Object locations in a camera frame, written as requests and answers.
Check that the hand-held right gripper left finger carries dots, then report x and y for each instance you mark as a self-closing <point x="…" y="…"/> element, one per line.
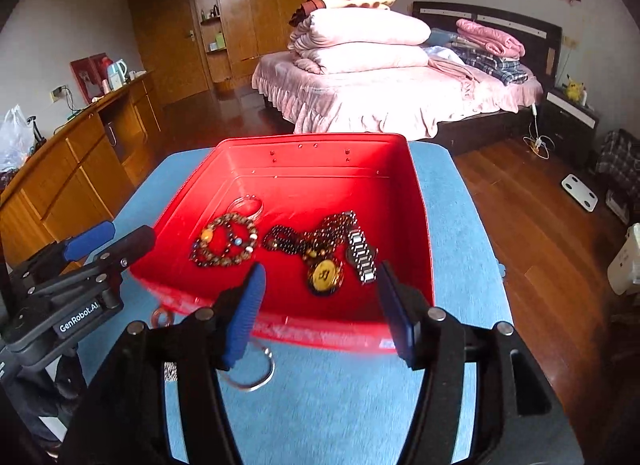
<point x="245" y="315"/>

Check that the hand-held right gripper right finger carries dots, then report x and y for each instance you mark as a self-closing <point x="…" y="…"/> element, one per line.
<point x="397" y="315"/>

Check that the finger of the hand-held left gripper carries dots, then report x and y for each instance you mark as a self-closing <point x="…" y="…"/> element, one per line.
<point x="90" y="240"/>
<point x="135" y="245"/>

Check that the silver bangle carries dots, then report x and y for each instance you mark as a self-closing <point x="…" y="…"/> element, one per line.
<point x="267" y="375"/>

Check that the silver metal watch band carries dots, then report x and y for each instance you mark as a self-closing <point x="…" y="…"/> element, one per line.
<point x="361" y="255"/>

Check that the thin silver hoop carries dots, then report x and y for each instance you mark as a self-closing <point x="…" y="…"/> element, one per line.
<point x="260" y="208"/>

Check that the red metal box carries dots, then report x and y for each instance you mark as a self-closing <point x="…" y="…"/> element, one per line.
<point x="325" y="170"/>

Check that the wooden dresser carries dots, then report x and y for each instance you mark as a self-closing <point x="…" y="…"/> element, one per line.
<point x="75" y="180"/>

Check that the blue tablecloth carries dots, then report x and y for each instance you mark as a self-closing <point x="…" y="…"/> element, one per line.
<point x="325" y="410"/>

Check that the white plastic bag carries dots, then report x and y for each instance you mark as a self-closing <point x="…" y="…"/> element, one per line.
<point x="12" y="140"/>

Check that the light blue kettle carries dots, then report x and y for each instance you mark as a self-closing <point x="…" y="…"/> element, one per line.
<point x="117" y="76"/>

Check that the red thermos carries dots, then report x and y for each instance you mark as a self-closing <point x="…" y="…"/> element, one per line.
<point x="105" y="65"/>

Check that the wooden door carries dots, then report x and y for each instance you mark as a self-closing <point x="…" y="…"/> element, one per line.
<point x="170" y="55"/>

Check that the bed with pink bedspread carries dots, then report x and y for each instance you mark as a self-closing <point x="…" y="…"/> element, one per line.
<point x="375" y="100"/>

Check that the white bathroom scale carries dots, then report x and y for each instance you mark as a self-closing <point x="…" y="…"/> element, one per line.
<point x="580" y="192"/>

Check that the white floor appliance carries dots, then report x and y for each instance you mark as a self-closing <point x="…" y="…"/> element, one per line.
<point x="625" y="260"/>

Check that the dark nightstand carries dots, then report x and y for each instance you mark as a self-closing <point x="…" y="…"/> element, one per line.
<point x="565" y="130"/>

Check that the pink folded quilt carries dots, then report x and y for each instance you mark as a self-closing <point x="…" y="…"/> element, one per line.
<point x="365" y="57"/>
<point x="360" y="30"/>

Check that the plaid folded clothes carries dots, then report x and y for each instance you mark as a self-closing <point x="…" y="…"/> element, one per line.
<point x="505" y="70"/>

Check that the plaid cloth pile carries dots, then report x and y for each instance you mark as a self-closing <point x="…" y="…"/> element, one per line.
<point x="620" y="160"/>

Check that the wooden wardrobe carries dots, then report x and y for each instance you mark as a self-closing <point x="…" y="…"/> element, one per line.
<point x="280" y="5"/>

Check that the yellow plush toy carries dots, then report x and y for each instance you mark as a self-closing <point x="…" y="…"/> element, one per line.
<point x="573" y="90"/>

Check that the pink folded blanket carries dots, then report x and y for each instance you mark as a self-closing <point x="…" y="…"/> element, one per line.
<point x="487" y="37"/>

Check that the dark wooden headboard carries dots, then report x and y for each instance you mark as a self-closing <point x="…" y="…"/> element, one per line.
<point x="500" y="20"/>

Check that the wall outlet with plug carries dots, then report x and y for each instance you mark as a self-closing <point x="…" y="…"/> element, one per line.
<point x="58" y="94"/>

